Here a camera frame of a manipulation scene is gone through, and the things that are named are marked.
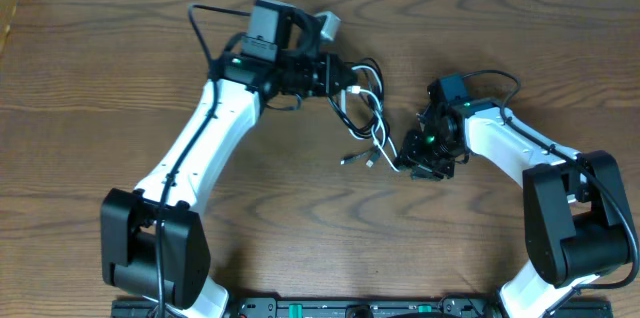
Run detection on white usb cable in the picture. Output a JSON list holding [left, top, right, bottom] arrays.
[[339, 64, 401, 173]]

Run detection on black usb cable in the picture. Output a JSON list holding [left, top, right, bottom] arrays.
[[327, 56, 389, 167]]

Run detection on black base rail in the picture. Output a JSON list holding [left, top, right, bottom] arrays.
[[108, 295, 614, 318]]

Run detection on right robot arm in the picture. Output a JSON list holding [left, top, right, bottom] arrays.
[[394, 74, 639, 317]]

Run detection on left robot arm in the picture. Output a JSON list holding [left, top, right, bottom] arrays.
[[100, 0, 356, 317]]

